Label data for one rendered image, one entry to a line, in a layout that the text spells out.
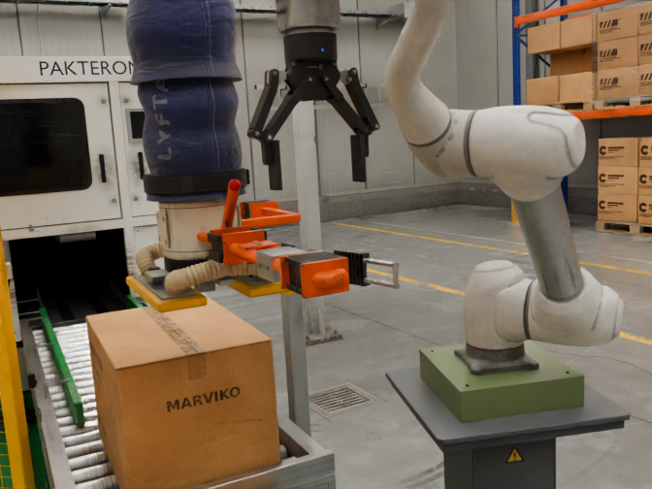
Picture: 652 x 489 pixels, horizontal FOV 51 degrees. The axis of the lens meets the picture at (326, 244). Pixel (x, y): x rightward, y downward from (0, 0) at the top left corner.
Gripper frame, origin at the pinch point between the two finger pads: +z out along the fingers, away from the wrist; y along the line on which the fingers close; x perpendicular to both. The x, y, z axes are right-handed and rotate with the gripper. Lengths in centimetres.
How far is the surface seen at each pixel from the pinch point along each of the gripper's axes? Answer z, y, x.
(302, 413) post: 92, -48, -124
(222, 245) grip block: 13.1, 5.6, -31.0
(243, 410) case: 64, -9, -73
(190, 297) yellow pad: 25, 9, -44
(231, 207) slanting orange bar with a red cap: 6.5, 1.8, -35.3
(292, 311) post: 54, -47, -124
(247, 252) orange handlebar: 13.2, 4.4, -20.8
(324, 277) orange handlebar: 13.5, 3.1, 6.2
